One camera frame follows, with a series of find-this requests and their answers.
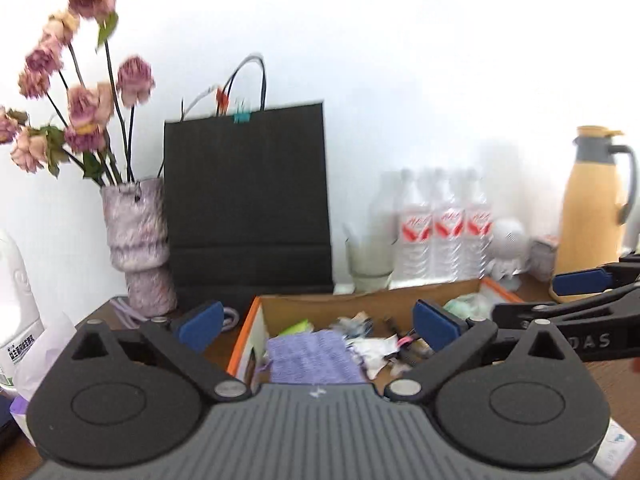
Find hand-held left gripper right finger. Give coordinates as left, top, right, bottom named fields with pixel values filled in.
left=384, top=300, right=572, bottom=404

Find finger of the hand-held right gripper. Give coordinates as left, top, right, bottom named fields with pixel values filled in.
left=552, top=255, right=640, bottom=297
left=492, top=285, right=640, bottom=332

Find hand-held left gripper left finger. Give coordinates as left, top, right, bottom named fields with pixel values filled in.
left=70, top=301, right=252, bottom=403

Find white tissue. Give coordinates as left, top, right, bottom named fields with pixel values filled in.
left=347, top=336, right=401, bottom=380

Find printed wrapper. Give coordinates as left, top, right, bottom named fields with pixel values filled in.
left=332, top=312, right=376, bottom=339

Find green tissue pack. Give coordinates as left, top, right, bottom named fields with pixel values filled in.
left=277, top=319, right=316, bottom=337

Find red cardboard box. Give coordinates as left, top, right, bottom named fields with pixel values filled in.
left=227, top=276, right=526, bottom=397

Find purple cloth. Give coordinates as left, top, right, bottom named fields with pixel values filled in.
left=267, top=330, right=369, bottom=386

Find small printed tin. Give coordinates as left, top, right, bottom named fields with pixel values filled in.
left=530, top=235, right=561, bottom=281

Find yellow thermos jug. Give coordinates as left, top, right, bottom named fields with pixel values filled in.
left=549, top=126, right=639, bottom=304

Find white round speaker figure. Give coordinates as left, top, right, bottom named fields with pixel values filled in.
left=487, top=217, right=531, bottom=291

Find clear water bottle red label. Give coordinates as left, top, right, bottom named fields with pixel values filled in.
left=395, top=170, right=434, bottom=281
left=462, top=170, right=494, bottom=279
left=430, top=169, right=466, bottom=281

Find glass cup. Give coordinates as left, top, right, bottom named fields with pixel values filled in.
left=344, top=222, right=396, bottom=294

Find white plastic packet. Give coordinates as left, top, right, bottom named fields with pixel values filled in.
left=595, top=417, right=637, bottom=479

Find mottled purple vase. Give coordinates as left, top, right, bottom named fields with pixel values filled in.
left=100, top=177, right=179, bottom=319

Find black paper bag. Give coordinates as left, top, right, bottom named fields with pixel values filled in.
left=164, top=52, right=335, bottom=307

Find purple tissue pack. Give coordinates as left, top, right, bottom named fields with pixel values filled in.
left=10, top=310, right=79, bottom=447

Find white plastic bottle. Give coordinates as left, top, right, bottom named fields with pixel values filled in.
left=0, top=230, right=44, bottom=394

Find dried pink flowers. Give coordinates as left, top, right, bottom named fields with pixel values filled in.
left=0, top=0, right=167, bottom=189

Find black braided cable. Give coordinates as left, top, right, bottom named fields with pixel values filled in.
left=384, top=316, right=432, bottom=367

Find grey power cord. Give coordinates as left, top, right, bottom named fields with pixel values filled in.
left=110, top=296, right=241, bottom=331

